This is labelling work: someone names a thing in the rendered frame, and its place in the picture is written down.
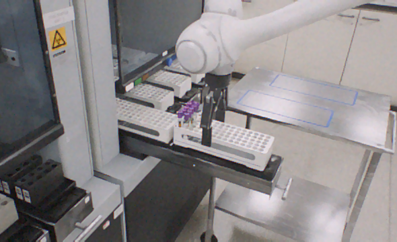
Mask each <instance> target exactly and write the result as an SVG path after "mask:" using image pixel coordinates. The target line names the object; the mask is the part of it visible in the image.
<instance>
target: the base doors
mask: <svg viewBox="0 0 397 242"><path fill-rule="evenodd" d="M243 1H251V3H247V2H242V7H243V14H244V15H243V19H250V18H253V17H258V16H261V15H264V14H268V13H270V12H273V11H276V10H278V9H280V8H282V7H285V6H287V5H289V4H290V3H294V2H296V0H243ZM255 7H260V8H263V9H266V11H263V10H259V9H255ZM359 12H360V9H351V8H350V9H347V10H345V11H342V12H340V13H341V14H343V15H353V16H354V17H346V16H341V15H337V13H336V14H334V15H333V16H330V17H327V18H325V19H331V22H327V21H322V20H320V21H318V22H314V23H312V24H309V25H306V26H304V27H302V28H299V29H296V30H293V31H290V32H289V33H287V34H284V35H282V36H279V37H277V38H273V39H272V40H267V41H266V42H262V43H260V44H257V45H254V46H251V47H249V48H247V49H245V50H244V51H243V52H242V53H241V54H240V57H239V59H238V60H236V62H235V70H233V72H237V73H242V74H248V73H249V72H250V71H251V70H252V69H253V68H254V67H261V68H264V69H270V70H274V71H280V72H283V73H289V74H292V75H297V76H301V77H307V78H310V79H316V80H319V81H325V82H329V83H334V84H338V85H339V83H340V85H344V86H347V87H353V88H356V89H362V90H366V91H372V92H375V93H380V94H384V95H390V96H392V97H391V104H390V105H391V106H397V14H392V13H383V12H378V11H368V10H363V9H362V10H361V12H360V15H359ZM364 16H365V17H368V18H373V19H377V18H379V19H380V21H375V20H370V19H362V17H364ZM358 17H359V19H357V18H358ZM351 23H353V25H351ZM356 23H357V25H356ZM360 24H362V26H360ZM355 26H356V28H355ZM354 30H355V33H354ZM353 33H354V35H353ZM288 34H289V35H288ZM287 37H288V38H287ZM352 38H353V40H352ZM351 41H352V42H351ZM286 45H287V46H286ZM350 46H351V48H350ZM285 49H286V50H285ZM349 49H350V50H349ZM348 53H349V55H348ZM347 56H348V58H347ZM283 60H284V61H283ZM346 61H347V63H345V62H346ZM344 65H345V67H344ZM343 68H344V70H343ZM342 71H343V74H342ZM341 76H342V78H341ZM340 79H341V81H340Z"/></svg>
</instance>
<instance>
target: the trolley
mask: <svg viewBox="0 0 397 242"><path fill-rule="evenodd" d="M391 97H392V96H390V95H384V94H380V93H375V92H372V91H366V90H362V89H356V88H353V87H347V86H344V85H338V84H334V83H329V82H325V81H319V80H316V79H310V78H307V77H301V76H297V75H292V74H289V73H283V72H280V71H274V70H270V69H264V68H261V67H254V68H253V69H252V70H251V71H250V72H249V73H248V74H247V75H246V76H245V77H242V78H241V79H240V80H239V81H238V82H237V83H236V84H235V85H234V86H233V87H232V88H231V89H230V90H229V91H228V104H229V105H228V107H227V106H226V108H229V109H228V111H230V112H234V113H237V114H241V115H245V116H247V121H246V126H245V129H248V130H251V127H252V119H253V118H256V119H259V120H264V121H267V122H271V123H273V124H279V125H281V126H286V127H289V128H293V129H296V130H300V131H303V132H308V133H311V134H315V135H318V136H323V137H325V138H328V139H331V140H335V141H338V142H341V143H345V144H348V145H353V146H356V147H360V148H363V149H365V151H364V154H363V156H362V159H361V162H360V165H359V169H358V172H357V175H356V177H355V181H354V183H353V187H352V189H351V193H350V194H349V193H346V192H342V191H339V190H335V189H333V188H329V187H327V186H323V185H320V184H317V183H314V182H312V181H308V180H305V179H301V178H299V177H297V176H294V175H291V174H288V173H285V172H281V175H280V177H279V180H278V182H277V183H278V184H281V185H283V186H286V185H287V182H288V180H289V178H290V177H291V178H293V183H292V184H291V188H290V190H289V193H288V195H287V198H286V200H282V199H281V198H282V195H283V192H284V190H281V189H278V188H275V190H274V192H273V193H272V195H271V197H270V200H269V201H268V198H269V196H268V195H266V194H262V193H260V192H256V191H254V190H250V189H248V188H244V187H243V186H239V185H237V184H233V183H231V182H229V183H228V184H227V185H226V187H225V189H224V191H223V192H222V193H221V195H220V197H219V198H218V199H217V201H216V193H217V180H218V178H216V177H213V176H211V187H210V196H209V211H208V219H207V231H206V232H204V233H203V234H202V235H201V242H218V240H217V238H216V236H215V235H214V230H213V221H214V214H215V209H217V210H220V211H222V212H225V213H228V214H230V215H233V216H236V217H238V218H241V219H242V220H245V221H247V222H249V223H252V224H254V225H257V226H259V227H262V228H265V229H268V230H270V231H273V232H276V233H278V234H281V235H284V236H286V237H288V238H289V239H293V240H295V241H298V242H349V240H350V238H351V235H352V232H353V229H354V227H355V224H356V221H357V218H358V216H359V213H360V210H361V209H362V207H363V203H364V201H365V198H366V196H367V192H368V190H369V187H370V185H371V181H372V179H373V177H374V174H375V171H376V169H377V166H378V163H379V160H380V157H381V155H382V153H387V154H390V155H393V154H394V149H395V141H396V124H397V112H392V111H390V104H391ZM389 115H391V116H393V117H394V122H393V129H392V143H391V149H387V148H386V138H387V131H388V120H389ZM371 151H373V154H372V156H371V160H370V162H369V165H368V168H367V171H366V173H365V175H364V178H363V181H362V183H361V187H360V188H359V192H358V194H357V198H356V200H355V204H354V206H353V209H352V212H351V215H350V217H349V221H348V222H347V218H348V215H349V213H350V210H351V206H352V205H353V201H354V199H355V195H356V193H357V189H358V187H359V184H360V181H361V178H362V175H363V172H364V170H365V166H366V165H367V162H368V160H369V156H370V154H371ZM215 201H216V202H215Z"/></svg>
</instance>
